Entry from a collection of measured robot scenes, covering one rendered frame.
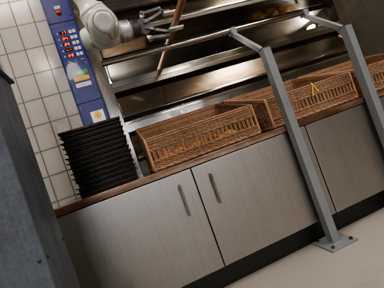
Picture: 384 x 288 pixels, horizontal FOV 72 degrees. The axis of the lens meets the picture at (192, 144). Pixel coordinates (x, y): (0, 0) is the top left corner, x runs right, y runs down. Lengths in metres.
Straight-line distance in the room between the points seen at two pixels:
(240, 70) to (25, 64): 1.35
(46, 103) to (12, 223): 1.15
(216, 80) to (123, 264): 1.25
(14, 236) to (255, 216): 0.91
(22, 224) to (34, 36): 1.39
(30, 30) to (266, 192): 1.62
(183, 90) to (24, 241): 1.32
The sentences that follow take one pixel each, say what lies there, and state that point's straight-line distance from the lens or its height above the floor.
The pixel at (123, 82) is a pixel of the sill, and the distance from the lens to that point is 1.76.
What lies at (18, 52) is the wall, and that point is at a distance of 1.93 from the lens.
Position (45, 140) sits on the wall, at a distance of 1.75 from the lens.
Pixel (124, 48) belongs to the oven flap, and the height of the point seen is 1.37.
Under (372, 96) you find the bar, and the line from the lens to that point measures 1.61.
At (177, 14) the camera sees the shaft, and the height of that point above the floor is 1.18.
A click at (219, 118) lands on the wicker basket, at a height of 0.71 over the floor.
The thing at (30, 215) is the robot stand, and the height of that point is 0.60.
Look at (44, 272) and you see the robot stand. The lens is 0.74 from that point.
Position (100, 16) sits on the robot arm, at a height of 1.15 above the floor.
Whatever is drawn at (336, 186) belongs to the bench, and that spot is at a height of 0.22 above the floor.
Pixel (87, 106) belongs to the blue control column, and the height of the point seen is 1.07.
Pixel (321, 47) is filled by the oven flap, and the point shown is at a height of 1.02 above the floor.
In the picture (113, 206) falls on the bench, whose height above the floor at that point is 0.51.
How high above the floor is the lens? 0.62
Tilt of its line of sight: 1 degrees up
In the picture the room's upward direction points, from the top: 20 degrees counter-clockwise
